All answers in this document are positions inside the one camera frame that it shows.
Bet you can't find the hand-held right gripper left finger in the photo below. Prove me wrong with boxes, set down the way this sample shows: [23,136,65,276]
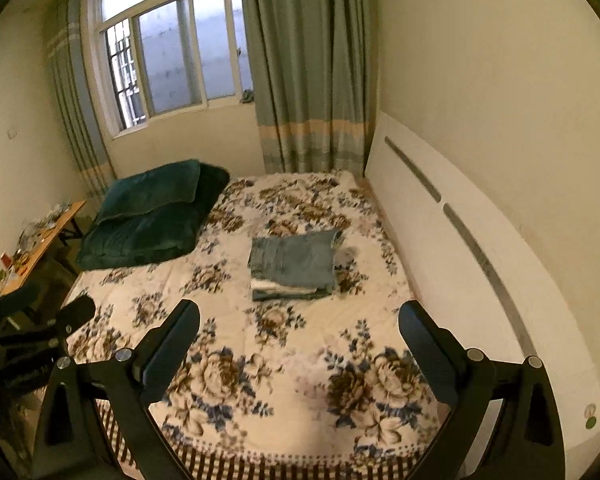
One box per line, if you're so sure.
[32,299,201,480]

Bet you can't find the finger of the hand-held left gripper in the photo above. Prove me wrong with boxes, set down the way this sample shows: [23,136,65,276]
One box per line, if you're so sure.
[54,294,97,332]

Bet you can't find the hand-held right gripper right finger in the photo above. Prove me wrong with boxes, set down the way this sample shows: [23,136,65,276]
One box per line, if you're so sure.
[397,300,567,480]

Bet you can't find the folded blue jeans pants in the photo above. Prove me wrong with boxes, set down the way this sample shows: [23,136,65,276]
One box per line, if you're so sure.
[252,287,337,304]

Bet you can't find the wooden desk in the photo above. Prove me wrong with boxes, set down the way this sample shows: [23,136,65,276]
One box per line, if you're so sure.
[0,200,88,297]

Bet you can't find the white bed headboard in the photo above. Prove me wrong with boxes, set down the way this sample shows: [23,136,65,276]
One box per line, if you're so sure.
[364,110,600,463]

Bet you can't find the pile of small desk clutter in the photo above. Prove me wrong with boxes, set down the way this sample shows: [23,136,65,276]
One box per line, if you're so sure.
[0,202,71,293]

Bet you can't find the dark green folded blanket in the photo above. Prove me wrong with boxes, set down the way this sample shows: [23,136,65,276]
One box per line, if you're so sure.
[75,162,231,272]

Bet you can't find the floral bed blanket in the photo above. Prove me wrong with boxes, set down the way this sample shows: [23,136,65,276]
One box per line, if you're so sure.
[62,170,455,480]

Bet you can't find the folded white cloth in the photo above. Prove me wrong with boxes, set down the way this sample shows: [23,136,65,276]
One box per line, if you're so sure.
[250,279,322,295]

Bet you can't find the dark green pillow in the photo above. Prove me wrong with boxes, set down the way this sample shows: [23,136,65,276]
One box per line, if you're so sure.
[97,159,202,222]

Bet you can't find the green striped curtain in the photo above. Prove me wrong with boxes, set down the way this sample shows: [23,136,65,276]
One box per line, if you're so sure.
[237,0,382,177]
[44,0,117,197]

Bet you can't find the white framed window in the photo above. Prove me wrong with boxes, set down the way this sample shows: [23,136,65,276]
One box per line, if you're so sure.
[81,0,255,139]

